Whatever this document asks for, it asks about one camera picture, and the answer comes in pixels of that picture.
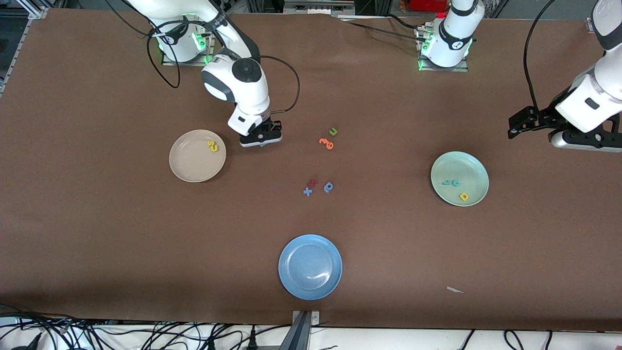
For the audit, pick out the white paper scrap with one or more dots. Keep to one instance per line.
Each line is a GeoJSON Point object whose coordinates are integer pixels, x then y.
{"type": "Point", "coordinates": [453, 289]}

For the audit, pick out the aluminium profile bar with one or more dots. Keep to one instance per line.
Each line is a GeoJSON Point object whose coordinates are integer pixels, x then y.
{"type": "Point", "coordinates": [301, 335]}

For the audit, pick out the light green plate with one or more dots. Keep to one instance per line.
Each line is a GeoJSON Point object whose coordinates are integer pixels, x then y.
{"type": "Point", "coordinates": [466, 170]}

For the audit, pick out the blue plate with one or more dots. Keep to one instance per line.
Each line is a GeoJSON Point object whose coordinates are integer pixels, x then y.
{"type": "Point", "coordinates": [310, 267]}

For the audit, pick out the grey power strip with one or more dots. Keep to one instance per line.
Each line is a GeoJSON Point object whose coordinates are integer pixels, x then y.
{"type": "Point", "coordinates": [318, 8]}

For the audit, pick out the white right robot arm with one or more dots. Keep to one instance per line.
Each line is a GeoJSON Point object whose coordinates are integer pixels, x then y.
{"type": "Point", "coordinates": [245, 70]}

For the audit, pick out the red box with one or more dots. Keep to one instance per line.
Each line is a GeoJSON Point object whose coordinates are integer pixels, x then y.
{"type": "Point", "coordinates": [427, 5]}

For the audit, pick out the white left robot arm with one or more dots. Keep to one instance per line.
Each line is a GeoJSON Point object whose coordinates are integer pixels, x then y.
{"type": "Point", "coordinates": [454, 34]}

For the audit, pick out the blue foam letter a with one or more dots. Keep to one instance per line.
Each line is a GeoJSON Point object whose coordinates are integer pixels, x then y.
{"type": "Point", "coordinates": [328, 188]}

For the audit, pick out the beige brown plate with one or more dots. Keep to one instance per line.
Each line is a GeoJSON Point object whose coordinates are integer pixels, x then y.
{"type": "Point", "coordinates": [194, 165]}

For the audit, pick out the orange foam letter e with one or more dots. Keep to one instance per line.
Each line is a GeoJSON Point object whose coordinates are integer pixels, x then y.
{"type": "Point", "coordinates": [328, 145]}

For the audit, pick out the aluminium frame corner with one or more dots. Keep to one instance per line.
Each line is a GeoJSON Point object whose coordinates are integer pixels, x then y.
{"type": "Point", "coordinates": [36, 10]}
{"type": "Point", "coordinates": [589, 24]}

